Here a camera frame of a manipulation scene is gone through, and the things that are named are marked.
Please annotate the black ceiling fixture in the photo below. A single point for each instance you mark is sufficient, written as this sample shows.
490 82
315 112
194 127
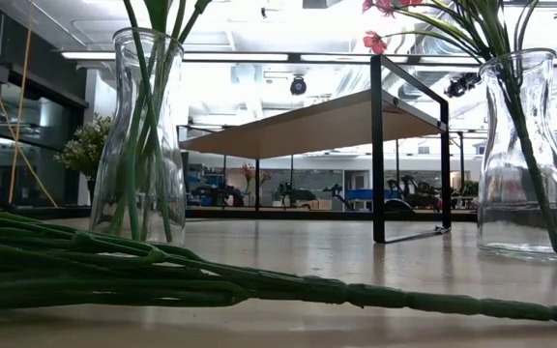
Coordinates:
462 84

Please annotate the clear glass vase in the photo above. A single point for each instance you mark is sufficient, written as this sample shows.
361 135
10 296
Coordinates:
496 193
107 183

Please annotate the purple flower bunch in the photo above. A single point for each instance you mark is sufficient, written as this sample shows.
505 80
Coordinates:
114 285

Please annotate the yellow tulip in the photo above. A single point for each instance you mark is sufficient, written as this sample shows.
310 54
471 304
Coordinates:
155 12

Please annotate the round black camera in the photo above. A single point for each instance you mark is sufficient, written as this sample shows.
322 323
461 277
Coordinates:
298 85

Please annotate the blue box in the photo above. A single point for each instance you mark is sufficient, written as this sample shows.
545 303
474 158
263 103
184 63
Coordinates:
360 194

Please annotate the black overhead frame bar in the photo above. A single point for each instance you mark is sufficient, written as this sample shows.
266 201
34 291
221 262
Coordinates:
259 57

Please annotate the potted white-flowered plant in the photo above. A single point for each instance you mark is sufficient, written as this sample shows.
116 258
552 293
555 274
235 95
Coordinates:
82 150

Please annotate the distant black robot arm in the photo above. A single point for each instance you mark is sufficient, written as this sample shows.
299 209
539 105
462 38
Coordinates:
414 191

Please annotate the red tulip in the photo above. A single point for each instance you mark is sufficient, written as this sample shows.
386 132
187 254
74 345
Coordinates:
131 29

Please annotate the distant orange flowers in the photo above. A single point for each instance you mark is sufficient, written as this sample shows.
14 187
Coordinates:
252 176

